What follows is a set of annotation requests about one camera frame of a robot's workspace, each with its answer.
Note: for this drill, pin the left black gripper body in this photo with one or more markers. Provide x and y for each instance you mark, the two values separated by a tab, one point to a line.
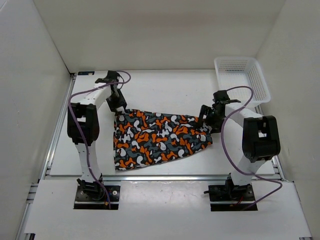
116	100

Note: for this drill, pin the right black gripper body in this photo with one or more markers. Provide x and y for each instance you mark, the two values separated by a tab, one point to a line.
214	120

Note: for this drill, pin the orange camouflage patterned shorts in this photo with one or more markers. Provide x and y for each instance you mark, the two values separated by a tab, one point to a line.
143	138

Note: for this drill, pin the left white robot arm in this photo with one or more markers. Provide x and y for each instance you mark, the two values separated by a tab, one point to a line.
83	127

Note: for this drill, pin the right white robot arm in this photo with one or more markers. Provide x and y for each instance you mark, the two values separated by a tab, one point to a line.
260	138

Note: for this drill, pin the small blue label sticker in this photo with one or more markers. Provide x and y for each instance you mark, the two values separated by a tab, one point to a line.
86	73

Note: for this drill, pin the white plastic mesh basket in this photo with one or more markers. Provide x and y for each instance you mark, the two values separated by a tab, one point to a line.
245	72

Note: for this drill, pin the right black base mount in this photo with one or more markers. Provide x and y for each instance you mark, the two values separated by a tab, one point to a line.
231	198

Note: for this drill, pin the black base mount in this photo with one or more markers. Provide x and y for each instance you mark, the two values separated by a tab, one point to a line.
231	198
90	196

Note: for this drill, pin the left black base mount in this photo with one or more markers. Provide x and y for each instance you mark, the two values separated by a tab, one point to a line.
90	196

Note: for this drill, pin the aluminium front rail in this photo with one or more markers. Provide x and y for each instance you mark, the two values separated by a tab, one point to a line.
117	178

